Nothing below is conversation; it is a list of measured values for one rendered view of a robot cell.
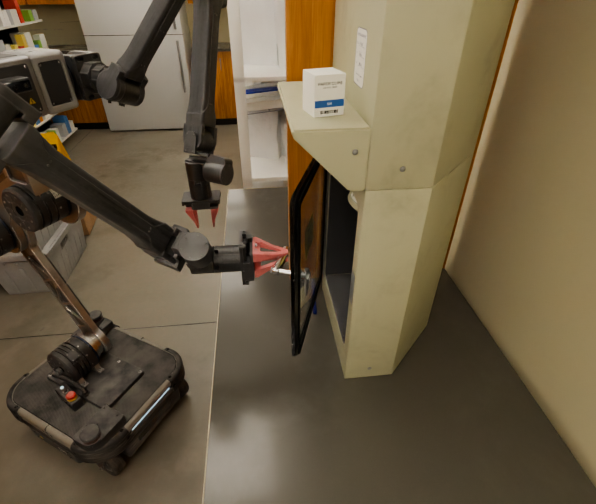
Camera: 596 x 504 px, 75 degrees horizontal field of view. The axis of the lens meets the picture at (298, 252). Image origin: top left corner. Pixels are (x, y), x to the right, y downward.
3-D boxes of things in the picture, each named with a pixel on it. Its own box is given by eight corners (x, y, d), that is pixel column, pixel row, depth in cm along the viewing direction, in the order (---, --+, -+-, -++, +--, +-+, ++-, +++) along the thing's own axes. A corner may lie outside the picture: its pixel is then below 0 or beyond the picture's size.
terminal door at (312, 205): (321, 276, 110) (327, 138, 87) (295, 360, 86) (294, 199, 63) (318, 276, 110) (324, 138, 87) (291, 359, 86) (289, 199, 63)
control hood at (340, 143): (329, 127, 87) (331, 80, 81) (365, 192, 61) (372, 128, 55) (278, 129, 86) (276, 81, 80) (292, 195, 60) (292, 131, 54)
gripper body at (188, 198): (220, 206, 106) (216, 181, 102) (182, 208, 105) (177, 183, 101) (221, 195, 111) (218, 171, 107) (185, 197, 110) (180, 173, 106)
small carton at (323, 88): (330, 106, 64) (332, 67, 61) (343, 114, 60) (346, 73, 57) (302, 109, 63) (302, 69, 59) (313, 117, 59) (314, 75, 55)
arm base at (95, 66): (106, 94, 120) (95, 51, 113) (126, 97, 117) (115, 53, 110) (83, 101, 114) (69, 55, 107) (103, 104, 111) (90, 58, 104)
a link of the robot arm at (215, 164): (206, 134, 106) (185, 129, 98) (242, 140, 101) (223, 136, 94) (201, 178, 108) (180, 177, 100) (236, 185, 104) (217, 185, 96)
